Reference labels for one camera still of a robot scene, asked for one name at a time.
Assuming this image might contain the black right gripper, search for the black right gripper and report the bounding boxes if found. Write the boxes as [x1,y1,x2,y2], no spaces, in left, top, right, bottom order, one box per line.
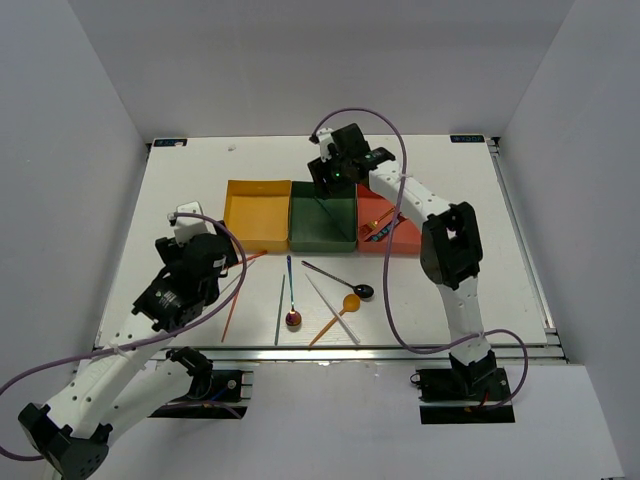
[306,150,352,202]

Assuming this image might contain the orange chopstick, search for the orange chopstick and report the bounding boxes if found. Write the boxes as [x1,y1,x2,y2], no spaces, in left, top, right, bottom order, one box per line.
[223,250,269,272]
[220,293,239,343]

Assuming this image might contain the teal chopstick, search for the teal chopstick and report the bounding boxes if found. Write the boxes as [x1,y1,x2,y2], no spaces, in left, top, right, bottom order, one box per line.
[274,274,286,346]
[313,196,355,242]

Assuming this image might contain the gold fork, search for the gold fork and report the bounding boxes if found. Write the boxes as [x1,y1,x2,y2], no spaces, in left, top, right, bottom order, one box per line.
[358,208,394,236]

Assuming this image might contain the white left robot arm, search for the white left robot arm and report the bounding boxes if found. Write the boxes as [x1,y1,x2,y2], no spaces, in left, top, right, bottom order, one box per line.
[18,227,238,479]

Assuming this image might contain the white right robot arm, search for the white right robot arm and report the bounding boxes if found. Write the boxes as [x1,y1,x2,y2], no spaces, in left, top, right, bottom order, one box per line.
[308,123,496,399]

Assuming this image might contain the green container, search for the green container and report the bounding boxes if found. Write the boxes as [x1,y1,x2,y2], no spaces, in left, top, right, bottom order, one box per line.
[289,181,357,254]

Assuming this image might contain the red container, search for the red container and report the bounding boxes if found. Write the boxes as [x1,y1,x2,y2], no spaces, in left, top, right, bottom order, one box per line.
[356,185,421,256]

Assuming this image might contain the yellow container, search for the yellow container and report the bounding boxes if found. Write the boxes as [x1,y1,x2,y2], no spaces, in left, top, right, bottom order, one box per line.
[224,180,292,253]

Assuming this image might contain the iridescent rainbow spoon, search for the iridescent rainbow spoon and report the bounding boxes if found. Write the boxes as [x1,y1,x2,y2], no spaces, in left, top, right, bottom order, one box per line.
[285,255,302,329]

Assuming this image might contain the black spoon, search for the black spoon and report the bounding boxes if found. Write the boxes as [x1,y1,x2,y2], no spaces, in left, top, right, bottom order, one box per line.
[301,260,375,301]

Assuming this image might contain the orange plastic spoon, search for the orange plastic spoon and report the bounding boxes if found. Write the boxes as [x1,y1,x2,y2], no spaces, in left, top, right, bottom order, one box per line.
[309,294,361,347]

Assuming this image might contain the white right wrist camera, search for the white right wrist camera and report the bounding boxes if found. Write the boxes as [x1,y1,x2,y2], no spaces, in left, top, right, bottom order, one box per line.
[309,127,339,163]

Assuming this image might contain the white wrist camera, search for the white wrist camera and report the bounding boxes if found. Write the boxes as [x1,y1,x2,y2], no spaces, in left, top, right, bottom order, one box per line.
[167,201,209,245]
[309,127,339,163]

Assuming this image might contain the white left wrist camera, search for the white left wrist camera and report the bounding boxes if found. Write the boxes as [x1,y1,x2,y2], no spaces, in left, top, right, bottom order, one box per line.
[167,201,209,245]

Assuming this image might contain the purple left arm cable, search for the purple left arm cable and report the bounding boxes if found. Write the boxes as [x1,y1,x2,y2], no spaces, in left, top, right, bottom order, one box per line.
[0,212,249,461]

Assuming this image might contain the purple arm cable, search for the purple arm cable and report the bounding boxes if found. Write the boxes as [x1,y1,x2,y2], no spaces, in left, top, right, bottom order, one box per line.
[308,106,531,411]
[0,212,249,461]

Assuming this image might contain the aluminium table front rail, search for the aluminium table front rail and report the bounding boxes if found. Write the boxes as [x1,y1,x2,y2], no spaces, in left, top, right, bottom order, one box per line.
[74,342,569,366]

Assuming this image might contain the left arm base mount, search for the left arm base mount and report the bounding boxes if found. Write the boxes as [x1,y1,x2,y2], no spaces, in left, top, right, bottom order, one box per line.
[150,347,254,420]

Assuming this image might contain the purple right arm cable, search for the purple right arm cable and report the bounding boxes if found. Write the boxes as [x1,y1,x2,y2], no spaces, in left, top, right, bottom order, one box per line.
[308,106,531,411]

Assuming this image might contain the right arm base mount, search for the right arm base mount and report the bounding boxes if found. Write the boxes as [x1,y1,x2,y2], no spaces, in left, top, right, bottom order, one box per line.
[410,368,515,425]

